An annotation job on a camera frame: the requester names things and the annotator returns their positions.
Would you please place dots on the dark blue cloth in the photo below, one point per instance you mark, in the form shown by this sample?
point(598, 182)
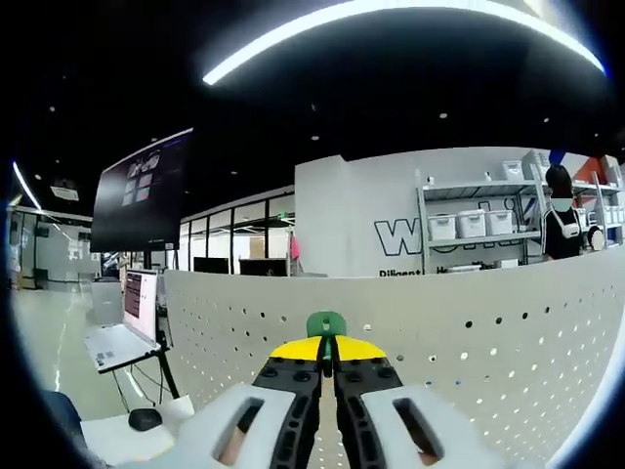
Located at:
point(66, 415)

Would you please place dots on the black desktop monitor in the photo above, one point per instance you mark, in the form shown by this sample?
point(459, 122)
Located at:
point(211, 265)
point(263, 267)

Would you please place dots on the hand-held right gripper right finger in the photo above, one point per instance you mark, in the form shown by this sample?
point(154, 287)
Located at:
point(361, 391)

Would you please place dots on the black laptop stand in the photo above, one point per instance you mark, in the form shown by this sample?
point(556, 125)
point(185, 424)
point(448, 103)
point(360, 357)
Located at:
point(168, 376)

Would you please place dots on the large black display screen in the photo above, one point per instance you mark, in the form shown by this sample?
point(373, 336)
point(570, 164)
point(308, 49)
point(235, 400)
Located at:
point(141, 215)

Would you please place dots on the green hook assembly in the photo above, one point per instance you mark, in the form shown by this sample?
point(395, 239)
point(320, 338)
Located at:
point(322, 323)

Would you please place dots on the long ceiling light strip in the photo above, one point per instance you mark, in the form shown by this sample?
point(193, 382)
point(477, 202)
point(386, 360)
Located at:
point(224, 68)
point(24, 188)

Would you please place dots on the black computer mouse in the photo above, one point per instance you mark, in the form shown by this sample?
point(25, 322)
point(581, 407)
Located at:
point(145, 419)

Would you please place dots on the white perforated mounting plate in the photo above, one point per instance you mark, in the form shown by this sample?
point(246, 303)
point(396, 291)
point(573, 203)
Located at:
point(488, 342)

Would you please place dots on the ceiling air conditioner vent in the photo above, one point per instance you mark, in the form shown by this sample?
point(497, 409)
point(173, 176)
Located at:
point(63, 191)

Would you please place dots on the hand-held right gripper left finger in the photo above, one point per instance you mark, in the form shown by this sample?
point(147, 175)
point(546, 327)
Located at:
point(288, 391)

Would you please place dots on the silver laptop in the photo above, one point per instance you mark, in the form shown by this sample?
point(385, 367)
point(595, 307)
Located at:
point(139, 303)

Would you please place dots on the grey metal shelf rack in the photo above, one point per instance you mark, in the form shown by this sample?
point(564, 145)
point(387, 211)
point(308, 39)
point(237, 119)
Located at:
point(481, 188)

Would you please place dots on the pink hanging cloth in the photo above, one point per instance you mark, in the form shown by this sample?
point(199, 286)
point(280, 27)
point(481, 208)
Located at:
point(294, 246)

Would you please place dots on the white storage box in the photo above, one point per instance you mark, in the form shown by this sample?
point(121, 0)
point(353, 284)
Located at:
point(442, 227)
point(500, 222)
point(471, 223)

